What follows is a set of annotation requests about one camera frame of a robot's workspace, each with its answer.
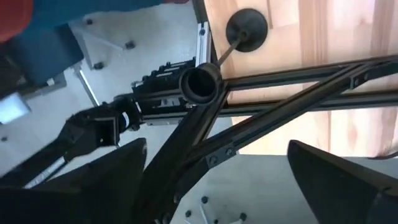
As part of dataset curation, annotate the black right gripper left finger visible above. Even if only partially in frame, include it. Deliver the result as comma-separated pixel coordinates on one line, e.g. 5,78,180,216
0,138,147,224

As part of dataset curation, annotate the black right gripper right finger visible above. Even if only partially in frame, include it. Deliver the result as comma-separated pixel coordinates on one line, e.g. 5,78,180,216
287,139,398,224

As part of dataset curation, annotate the tall black candlestick holder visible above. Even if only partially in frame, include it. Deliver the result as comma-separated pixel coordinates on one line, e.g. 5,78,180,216
178,8,269,105

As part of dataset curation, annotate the silver aluminium extrusion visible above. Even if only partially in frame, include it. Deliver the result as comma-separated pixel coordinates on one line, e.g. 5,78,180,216
195,21,213,68

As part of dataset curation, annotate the black aluminium table frame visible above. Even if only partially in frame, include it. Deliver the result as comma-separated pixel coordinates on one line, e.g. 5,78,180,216
133,0,398,224

